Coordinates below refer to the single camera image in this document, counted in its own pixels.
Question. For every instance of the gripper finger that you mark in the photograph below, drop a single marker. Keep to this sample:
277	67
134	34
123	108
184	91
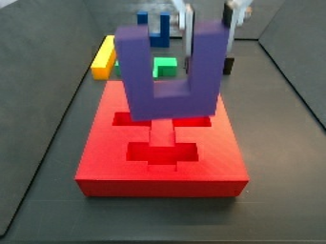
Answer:
236	11
186	25

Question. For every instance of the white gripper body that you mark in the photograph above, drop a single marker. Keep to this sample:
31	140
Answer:
204	4

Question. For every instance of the purple U-shaped block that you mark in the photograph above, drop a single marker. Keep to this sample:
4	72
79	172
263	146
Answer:
174	98

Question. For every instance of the red puzzle board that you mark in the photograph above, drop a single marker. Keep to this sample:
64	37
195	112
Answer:
190	160

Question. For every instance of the blue U-shaped block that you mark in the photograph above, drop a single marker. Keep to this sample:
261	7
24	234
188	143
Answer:
159	39

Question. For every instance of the black U-shaped block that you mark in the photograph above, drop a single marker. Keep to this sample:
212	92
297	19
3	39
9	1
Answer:
227	68

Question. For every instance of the green U-shaped block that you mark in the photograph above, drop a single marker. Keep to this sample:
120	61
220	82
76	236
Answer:
156	67

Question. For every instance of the yellow bar block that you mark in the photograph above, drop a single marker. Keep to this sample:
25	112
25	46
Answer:
104	59

